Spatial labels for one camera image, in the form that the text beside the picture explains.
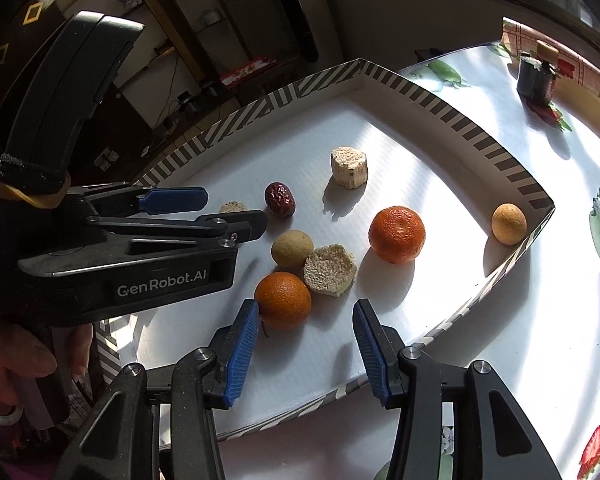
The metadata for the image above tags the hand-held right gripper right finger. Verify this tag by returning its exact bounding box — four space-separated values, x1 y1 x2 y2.
352 299 563 480

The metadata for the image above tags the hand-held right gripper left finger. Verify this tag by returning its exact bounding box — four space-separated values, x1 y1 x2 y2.
67 300 261 480

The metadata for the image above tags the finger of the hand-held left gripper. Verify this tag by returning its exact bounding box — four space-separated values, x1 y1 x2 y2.
82 185 209 215
85 210 268 247

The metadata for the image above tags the orange tangerine with stem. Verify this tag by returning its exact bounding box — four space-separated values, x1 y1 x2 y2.
253 271 313 338

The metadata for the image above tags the red dried date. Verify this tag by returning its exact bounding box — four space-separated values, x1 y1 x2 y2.
264 181 297 219

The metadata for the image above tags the brown longan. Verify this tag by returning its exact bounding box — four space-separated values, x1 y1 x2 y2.
271 229 314 269
491 203 527 246

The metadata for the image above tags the striped cardboard box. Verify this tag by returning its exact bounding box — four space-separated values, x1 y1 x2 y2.
95 58 556 442

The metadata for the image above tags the person's left hand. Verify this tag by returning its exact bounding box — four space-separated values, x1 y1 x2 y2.
0 321 93 413

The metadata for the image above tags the red flat box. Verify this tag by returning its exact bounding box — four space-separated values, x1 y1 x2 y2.
219 56 277 89

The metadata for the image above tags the wooden shelf unit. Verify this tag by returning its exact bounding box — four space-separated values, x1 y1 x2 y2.
120 0 303 93

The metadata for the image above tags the black curved pole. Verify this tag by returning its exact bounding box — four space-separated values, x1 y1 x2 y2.
262 0 324 63

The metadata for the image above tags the black small container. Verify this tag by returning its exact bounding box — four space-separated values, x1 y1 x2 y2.
516 51 561 107

